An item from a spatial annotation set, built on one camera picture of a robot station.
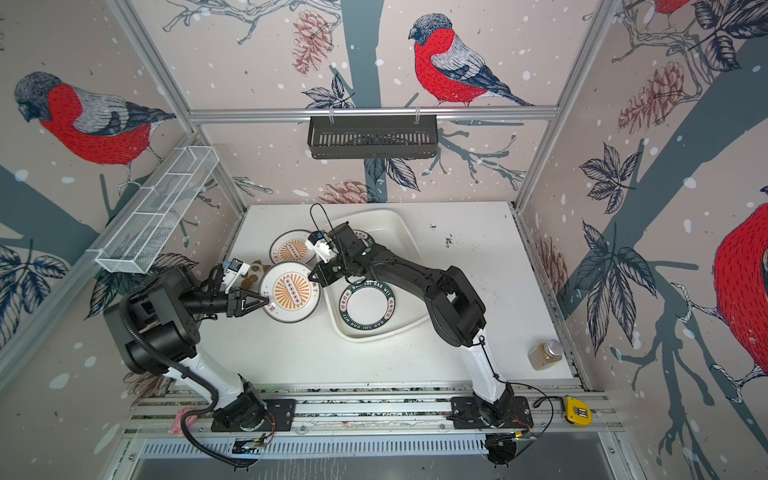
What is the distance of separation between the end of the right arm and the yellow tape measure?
636mm

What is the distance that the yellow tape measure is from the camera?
727mm

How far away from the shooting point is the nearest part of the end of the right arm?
682 mm

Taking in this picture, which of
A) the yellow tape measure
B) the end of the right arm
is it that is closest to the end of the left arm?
the end of the right arm
